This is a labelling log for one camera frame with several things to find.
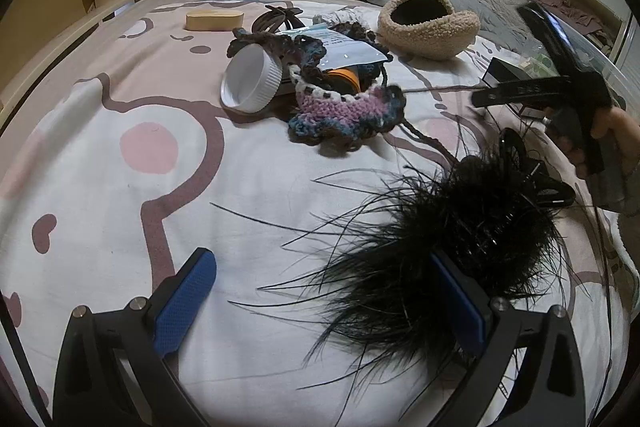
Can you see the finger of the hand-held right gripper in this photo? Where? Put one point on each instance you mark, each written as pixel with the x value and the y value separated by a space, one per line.
pixel 520 91

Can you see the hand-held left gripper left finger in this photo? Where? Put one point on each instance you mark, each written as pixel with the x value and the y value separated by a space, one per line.
pixel 185 302

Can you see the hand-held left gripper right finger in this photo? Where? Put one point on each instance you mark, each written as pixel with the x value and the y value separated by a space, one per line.
pixel 462 312

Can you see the clear plastic storage bin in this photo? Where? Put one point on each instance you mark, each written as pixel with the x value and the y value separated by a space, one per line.
pixel 627 82

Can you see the black feather hair accessory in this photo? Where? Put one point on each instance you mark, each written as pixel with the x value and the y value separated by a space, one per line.
pixel 450 227

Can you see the orange plastic film roll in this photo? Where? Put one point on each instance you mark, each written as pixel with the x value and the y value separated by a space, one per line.
pixel 345 79

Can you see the purple white crochet piece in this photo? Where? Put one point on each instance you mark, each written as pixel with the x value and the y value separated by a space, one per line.
pixel 345 117

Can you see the white blue packet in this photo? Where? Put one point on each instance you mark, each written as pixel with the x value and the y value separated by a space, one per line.
pixel 345 49

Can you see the white round plastic lid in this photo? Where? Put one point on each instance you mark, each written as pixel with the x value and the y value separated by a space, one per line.
pixel 250 77

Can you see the person's right hand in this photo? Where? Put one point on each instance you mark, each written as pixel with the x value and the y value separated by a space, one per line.
pixel 617 132

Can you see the flat black box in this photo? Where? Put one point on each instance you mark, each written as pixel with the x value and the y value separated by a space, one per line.
pixel 525 110

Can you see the green patterned packet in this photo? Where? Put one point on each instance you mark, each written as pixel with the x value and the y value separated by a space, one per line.
pixel 535 64

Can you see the pile of clothes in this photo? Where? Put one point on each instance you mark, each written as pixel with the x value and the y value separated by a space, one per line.
pixel 565 4

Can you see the beige fleece hat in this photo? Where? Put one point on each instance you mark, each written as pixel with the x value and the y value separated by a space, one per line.
pixel 450 38

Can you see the pink brown printed bed sheet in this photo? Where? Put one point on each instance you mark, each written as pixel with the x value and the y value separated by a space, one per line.
pixel 125 217

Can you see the black hair claw clip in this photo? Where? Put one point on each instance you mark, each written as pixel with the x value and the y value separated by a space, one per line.
pixel 550 193

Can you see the white crumpled paper roll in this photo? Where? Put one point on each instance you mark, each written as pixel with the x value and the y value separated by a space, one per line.
pixel 340 16

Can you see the brown hair claw clip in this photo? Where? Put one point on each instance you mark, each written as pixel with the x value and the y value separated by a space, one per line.
pixel 270 22

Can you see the brown blue crochet piece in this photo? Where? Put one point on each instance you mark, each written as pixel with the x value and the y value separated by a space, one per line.
pixel 250 38

